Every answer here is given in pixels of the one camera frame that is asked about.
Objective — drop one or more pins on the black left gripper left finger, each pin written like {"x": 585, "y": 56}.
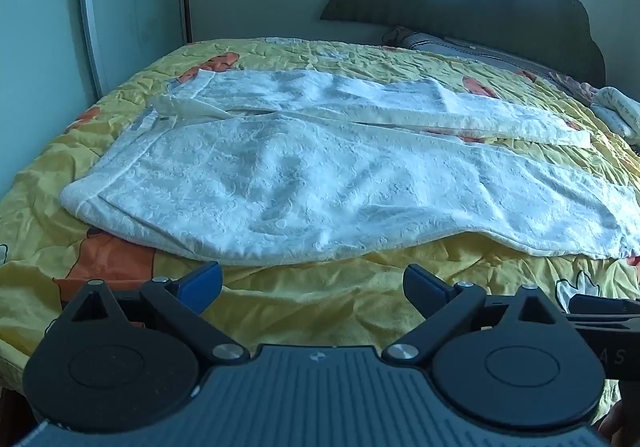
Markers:
{"x": 117, "y": 360}

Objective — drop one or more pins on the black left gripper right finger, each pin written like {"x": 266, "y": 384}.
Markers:
{"x": 513, "y": 360}

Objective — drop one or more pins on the white embossed pants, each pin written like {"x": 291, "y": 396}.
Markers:
{"x": 258, "y": 168}

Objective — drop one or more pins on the yellow cartoon bed quilt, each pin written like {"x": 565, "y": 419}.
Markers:
{"x": 358, "y": 301}

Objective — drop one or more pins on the white folded cloth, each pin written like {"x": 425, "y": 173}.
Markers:
{"x": 619, "y": 112}

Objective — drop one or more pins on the grey striped pillow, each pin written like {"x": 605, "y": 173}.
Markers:
{"x": 409, "y": 39}

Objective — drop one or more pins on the dark scalloped headboard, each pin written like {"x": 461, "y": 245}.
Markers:
{"x": 555, "y": 33}

